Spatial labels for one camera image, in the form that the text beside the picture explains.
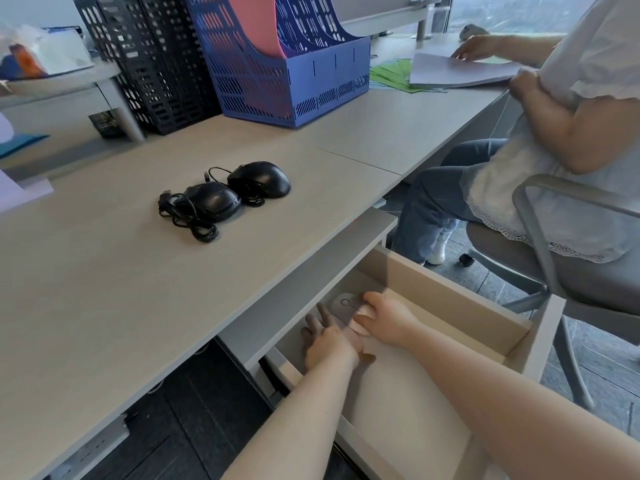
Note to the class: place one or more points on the white plastic bag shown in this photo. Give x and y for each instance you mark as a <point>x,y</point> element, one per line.
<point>45,49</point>

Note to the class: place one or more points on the grey desk shelf riser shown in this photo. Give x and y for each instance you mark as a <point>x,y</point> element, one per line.
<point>107,89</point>
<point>380,14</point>

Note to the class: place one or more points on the black plastic file organizer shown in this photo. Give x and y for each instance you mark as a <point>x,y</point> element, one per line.
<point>150,59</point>

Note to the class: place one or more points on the white paper sheets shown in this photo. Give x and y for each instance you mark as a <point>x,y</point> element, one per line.
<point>460,72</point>

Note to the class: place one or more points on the grey computer mouse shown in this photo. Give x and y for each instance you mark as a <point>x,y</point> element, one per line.
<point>472,31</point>

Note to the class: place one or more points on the pink folder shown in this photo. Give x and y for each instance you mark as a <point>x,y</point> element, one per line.
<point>255,19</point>

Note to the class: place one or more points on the person's left hand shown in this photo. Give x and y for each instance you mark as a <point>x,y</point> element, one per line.
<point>330,349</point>

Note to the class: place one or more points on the person's left forearm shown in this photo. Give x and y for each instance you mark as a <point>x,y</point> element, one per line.
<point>295,424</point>

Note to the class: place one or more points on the person's right thumb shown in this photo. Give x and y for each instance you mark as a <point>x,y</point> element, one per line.
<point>363,326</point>

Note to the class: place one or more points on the blue folder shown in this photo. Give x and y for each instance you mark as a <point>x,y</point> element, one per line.
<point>20,143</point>

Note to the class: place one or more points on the white paper sheet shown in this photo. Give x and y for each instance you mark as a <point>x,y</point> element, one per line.
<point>22,190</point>

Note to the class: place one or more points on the white computer mouse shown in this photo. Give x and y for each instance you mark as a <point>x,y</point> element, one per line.
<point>346,307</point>

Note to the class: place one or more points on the green paper sheets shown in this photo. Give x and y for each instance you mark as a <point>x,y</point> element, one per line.
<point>392,74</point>

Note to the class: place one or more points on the person's right forearm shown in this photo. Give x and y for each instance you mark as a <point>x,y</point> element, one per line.
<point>500,399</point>

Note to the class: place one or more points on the grey office chair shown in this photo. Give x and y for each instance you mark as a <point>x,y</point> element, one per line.
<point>590,289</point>

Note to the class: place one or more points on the person's right hand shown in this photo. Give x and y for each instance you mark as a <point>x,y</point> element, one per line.
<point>392,322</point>

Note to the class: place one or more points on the person's left fingers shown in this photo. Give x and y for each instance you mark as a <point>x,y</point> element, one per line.
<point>320,329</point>

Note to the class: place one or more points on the blue plastic file organizer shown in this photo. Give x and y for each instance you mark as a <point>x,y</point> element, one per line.
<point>280,89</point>

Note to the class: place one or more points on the beige desk drawer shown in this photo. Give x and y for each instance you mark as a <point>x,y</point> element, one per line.
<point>425,394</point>

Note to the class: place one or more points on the black mesh pen holder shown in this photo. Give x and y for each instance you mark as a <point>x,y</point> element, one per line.
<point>106,123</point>

